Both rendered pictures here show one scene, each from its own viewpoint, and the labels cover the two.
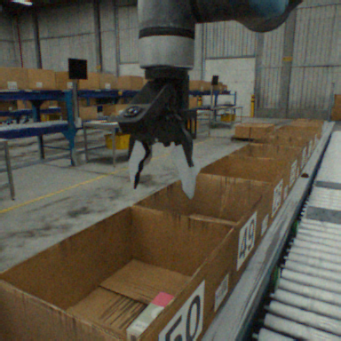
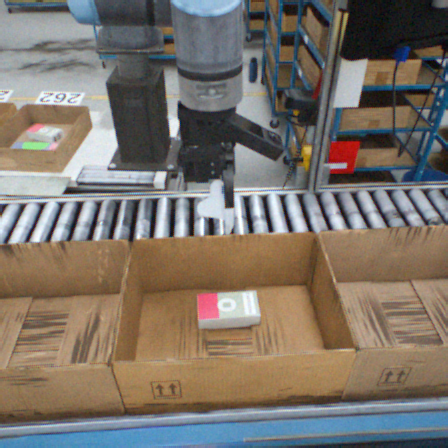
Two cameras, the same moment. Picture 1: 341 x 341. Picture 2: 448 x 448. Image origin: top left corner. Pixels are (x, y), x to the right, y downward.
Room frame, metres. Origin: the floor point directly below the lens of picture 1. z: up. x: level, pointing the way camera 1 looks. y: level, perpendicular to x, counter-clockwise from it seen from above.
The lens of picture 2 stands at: (0.83, 0.51, 1.63)
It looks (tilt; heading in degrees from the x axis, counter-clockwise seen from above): 40 degrees down; 237
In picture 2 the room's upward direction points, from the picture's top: straight up
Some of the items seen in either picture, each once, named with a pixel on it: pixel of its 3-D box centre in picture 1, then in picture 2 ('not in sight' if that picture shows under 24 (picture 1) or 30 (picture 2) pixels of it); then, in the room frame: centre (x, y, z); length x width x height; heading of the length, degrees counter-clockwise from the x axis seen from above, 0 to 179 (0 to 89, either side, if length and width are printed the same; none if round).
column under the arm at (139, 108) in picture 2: not in sight; (141, 116); (0.29, -0.93, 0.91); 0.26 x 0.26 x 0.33; 55
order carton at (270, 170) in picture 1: (244, 186); not in sight; (1.23, -0.31, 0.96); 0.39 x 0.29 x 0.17; 151
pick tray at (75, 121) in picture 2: not in sight; (42, 136); (0.62, -1.21, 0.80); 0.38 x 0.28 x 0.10; 53
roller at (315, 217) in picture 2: not in sight; (324, 242); (0.03, -0.16, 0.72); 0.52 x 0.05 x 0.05; 61
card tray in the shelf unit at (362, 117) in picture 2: not in sight; (360, 99); (-0.76, -0.77, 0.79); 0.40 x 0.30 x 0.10; 62
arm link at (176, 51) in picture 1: (164, 57); (211, 87); (0.53, 0.01, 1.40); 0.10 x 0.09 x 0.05; 61
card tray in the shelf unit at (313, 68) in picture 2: not in sight; (335, 64); (-0.99, -1.19, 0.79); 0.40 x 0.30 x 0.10; 62
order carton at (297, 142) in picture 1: (280, 154); not in sight; (1.92, -0.70, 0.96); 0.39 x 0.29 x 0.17; 151
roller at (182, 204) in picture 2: not in sight; (181, 248); (0.43, -0.38, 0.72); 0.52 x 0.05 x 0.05; 61
